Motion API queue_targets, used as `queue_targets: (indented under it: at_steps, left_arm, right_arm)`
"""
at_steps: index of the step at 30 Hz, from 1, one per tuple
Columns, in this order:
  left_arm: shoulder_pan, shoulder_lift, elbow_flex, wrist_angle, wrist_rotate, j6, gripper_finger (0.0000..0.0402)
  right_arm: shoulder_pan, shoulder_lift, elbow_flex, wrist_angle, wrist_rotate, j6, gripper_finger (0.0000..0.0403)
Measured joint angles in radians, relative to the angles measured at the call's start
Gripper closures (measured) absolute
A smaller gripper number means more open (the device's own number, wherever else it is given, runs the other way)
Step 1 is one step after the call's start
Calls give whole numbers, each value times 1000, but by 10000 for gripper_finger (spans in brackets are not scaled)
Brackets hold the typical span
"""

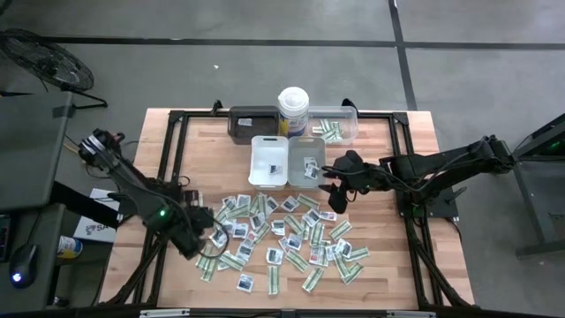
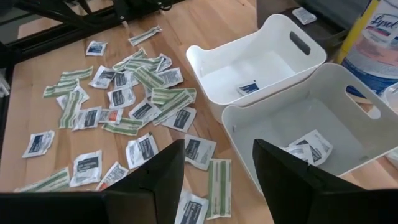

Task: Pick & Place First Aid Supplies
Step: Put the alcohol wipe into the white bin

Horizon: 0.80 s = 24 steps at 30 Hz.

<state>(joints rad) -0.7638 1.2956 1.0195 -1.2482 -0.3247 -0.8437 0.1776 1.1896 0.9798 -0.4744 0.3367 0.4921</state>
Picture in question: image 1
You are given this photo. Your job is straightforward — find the white cardboard box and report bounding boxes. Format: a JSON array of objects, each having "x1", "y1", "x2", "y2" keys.
[{"x1": 72, "y1": 188, "x2": 120, "y2": 244}]

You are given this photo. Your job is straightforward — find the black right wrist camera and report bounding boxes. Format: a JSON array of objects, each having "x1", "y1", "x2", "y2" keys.
[{"x1": 343, "y1": 149, "x2": 365, "y2": 168}]

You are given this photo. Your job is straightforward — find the grey table top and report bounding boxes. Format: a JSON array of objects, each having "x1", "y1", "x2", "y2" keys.
[{"x1": 0, "y1": 90, "x2": 75, "y2": 212}]

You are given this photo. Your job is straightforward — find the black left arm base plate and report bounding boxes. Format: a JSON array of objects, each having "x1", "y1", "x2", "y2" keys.
[{"x1": 107, "y1": 184, "x2": 183, "y2": 217}]

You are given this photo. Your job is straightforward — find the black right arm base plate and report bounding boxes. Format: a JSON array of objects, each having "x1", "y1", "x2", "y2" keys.
[{"x1": 395, "y1": 182, "x2": 461, "y2": 219}]

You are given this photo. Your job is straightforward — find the grey plastic bin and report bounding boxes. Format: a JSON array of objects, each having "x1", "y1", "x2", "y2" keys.
[{"x1": 286, "y1": 135, "x2": 328, "y2": 192}]

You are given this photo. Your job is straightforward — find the white plastic bin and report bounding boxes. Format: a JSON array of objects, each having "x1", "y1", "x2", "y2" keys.
[{"x1": 247, "y1": 134, "x2": 290, "y2": 192}]

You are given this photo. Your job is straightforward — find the black floor fan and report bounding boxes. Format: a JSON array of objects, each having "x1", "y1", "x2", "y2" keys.
[{"x1": 0, "y1": 28, "x2": 109, "y2": 110}]

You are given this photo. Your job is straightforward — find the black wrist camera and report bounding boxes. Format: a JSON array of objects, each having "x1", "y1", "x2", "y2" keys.
[
  {"x1": 182, "y1": 189, "x2": 205, "y2": 207},
  {"x1": 343, "y1": 149, "x2": 365, "y2": 168}
]

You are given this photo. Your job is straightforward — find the clear plastic bin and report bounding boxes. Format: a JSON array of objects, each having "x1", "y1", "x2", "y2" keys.
[{"x1": 307, "y1": 104, "x2": 359, "y2": 147}]

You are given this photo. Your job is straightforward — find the small white yellow canister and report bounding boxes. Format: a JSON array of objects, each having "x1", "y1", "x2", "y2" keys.
[{"x1": 56, "y1": 236, "x2": 84, "y2": 260}]

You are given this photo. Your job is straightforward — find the black metal cart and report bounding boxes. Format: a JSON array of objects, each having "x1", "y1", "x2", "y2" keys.
[{"x1": 486, "y1": 112, "x2": 565, "y2": 261}]

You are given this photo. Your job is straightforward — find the disinfecting wipes canister white lid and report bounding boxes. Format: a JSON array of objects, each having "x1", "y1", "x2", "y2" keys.
[{"x1": 276, "y1": 86, "x2": 311, "y2": 139}]

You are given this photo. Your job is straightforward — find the black desk leg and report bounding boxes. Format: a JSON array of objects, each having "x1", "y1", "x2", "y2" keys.
[{"x1": 51, "y1": 179, "x2": 121, "y2": 230}]

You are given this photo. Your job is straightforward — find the dark desk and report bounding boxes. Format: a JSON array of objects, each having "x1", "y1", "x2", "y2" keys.
[{"x1": 0, "y1": 203, "x2": 67, "y2": 313}]

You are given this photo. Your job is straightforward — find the black computer mouse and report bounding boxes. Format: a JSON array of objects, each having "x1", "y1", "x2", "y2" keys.
[{"x1": 9, "y1": 242, "x2": 39, "y2": 290}]

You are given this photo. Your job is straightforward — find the dark keyboard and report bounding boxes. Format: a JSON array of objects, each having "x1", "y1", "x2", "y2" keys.
[{"x1": 0, "y1": 215, "x2": 11, "y2": 262}]

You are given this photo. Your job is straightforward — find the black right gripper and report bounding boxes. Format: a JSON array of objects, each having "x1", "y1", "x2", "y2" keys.
[{"x1": 327, "y1": 163, "x2": 371, "y2": 214}]

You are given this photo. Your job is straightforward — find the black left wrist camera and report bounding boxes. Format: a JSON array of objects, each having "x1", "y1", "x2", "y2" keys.
[{"x1": 182, "y1": 189, "x2": 205, "y2": 207}]

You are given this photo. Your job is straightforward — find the dark brown plastic bin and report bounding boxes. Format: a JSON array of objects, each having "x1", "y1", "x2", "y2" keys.
[{"x1": 227, "y1": 104, "x2": 281, "y2": 146}]

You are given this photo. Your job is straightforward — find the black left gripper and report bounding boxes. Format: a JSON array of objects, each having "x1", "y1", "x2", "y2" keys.
[{"x1": 169, "y1": 206, "x2": 215, "y2": 261}]

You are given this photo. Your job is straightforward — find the white light bar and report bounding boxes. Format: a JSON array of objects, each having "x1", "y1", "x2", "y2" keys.
[
  {"x1": 139, "y1": 308, "x2": 191, "y2": 318},
  {"x1": 386, "y1": 310, "x2": 437, "y2": 318}
]

